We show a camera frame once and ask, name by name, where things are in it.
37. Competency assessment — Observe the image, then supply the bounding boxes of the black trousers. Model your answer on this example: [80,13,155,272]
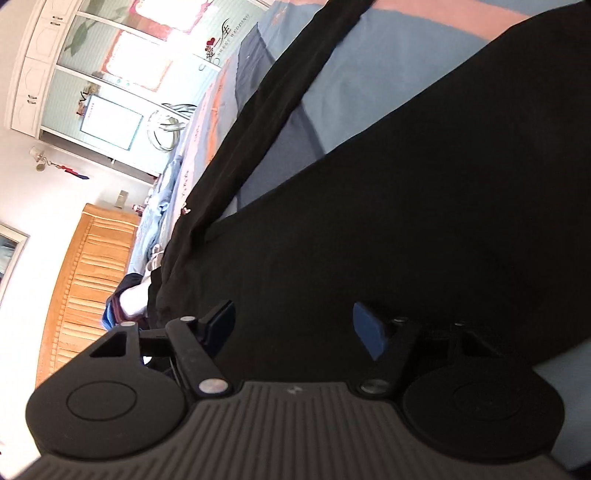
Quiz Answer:
[148,1,590,382]

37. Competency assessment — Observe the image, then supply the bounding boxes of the maroon garment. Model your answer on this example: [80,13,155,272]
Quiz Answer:
[108,288,137,326]

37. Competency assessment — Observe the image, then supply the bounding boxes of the dark navy garment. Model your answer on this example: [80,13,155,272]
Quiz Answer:
[106,273,143,304]

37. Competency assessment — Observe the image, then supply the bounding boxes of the blue garment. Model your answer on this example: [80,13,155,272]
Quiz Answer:
[101,299,117,331]

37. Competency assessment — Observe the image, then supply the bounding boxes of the light blue sweatpants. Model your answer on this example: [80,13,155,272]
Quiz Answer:
[127,154,183,275]

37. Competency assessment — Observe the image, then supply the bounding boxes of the wooden headboard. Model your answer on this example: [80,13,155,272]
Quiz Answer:
[35,204,139,385]

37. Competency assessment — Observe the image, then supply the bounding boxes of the teal sliding wardrobe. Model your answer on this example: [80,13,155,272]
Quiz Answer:
[1,1,269,182]

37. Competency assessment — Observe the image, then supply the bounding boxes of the striped star bedsheet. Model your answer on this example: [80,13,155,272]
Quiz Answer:
[170,1,590,476]

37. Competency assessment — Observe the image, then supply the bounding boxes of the grey sweatpants with drawstring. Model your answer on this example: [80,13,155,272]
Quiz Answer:
[120,244,164,319]

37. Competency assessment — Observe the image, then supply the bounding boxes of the framed wall picture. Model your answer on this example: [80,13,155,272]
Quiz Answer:
[0,223,29,302]

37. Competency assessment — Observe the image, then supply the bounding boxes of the hanging wall ornament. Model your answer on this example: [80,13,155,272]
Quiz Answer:
[28,144,90,182]

